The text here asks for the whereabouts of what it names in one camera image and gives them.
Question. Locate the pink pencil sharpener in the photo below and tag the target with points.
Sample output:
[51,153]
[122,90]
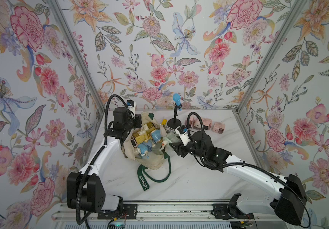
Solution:
[189,122]
[207,123]
[218,128]

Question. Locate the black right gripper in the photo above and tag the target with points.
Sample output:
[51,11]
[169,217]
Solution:
[181,148]

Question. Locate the aluminium corner post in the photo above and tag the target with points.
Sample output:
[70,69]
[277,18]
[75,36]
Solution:
[294,12]
[67,33]

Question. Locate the dark green pencil sharpener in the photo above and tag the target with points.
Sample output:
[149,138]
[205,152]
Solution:
[171,138]

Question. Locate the aluminium corner post right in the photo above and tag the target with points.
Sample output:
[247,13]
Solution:
[294,12]

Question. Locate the cream canvas tote bag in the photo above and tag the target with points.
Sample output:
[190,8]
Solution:
[154,158]

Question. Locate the aluminium corner post left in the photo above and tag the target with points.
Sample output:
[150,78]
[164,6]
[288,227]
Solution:
[67,33]

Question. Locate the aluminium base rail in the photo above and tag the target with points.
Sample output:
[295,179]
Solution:
[168,215]

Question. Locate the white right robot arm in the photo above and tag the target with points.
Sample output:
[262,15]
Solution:
[284,197]

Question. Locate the blue microphone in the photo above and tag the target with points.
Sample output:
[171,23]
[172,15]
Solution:
[177,100]

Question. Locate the blue pencil sharpener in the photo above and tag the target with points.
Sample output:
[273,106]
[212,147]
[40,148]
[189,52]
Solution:
[143,149]
[156,136]

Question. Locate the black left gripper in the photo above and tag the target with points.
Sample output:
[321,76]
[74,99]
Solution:
[138,119]

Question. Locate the yellow pencil sharpener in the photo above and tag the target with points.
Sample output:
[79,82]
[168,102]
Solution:
[140,137]
[148,127]

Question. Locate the black microphone stand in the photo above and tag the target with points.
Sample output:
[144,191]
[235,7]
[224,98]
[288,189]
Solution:
[174,123]

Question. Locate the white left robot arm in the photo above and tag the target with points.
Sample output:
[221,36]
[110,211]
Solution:
[85,191]

